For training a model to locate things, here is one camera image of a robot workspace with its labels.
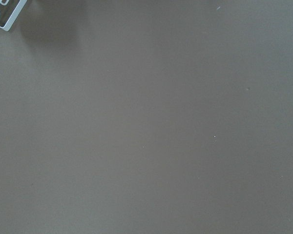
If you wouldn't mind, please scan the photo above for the white wire cup rack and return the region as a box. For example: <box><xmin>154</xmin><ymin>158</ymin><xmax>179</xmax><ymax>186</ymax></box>
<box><xmin>0</xmin><ymin>0</ymin><xmax>27</xmax><ymax>32</ymax></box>

